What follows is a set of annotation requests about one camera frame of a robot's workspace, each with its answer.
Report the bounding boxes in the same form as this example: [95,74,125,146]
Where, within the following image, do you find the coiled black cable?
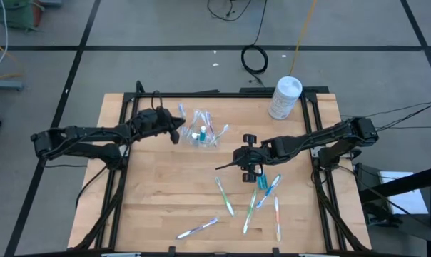
[240,0,270,89]

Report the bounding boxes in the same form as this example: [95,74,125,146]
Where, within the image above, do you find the black floor cable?
[206,0,254,22]
[365,99,431,119]
[375,124,431,130]

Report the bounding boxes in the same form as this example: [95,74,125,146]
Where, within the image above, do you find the black aluminium table frame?
[68,80,372,257]

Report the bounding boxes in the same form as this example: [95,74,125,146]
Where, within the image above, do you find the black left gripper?
[131,106,187,145]

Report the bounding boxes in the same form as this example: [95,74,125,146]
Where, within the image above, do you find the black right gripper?
[215,133,265,184]

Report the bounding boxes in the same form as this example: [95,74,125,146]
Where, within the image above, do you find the grey floor bar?
[0,79,25,91]

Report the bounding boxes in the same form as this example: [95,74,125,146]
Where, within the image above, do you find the clear acrylic organizer box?
[181,119,222,149]

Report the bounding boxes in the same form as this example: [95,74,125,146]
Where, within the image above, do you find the green bag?
[0,0,44,32]

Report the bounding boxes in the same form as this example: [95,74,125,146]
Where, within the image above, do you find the white wipes canister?
[268,75,304,121]

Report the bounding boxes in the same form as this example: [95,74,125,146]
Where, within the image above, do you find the yellow hanging cable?
[289,0,318,76]

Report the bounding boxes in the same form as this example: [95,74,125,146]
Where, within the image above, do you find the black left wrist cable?
[150,90,163,112]

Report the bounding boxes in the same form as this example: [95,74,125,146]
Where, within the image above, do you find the black metal beam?
[358,163,431,204]

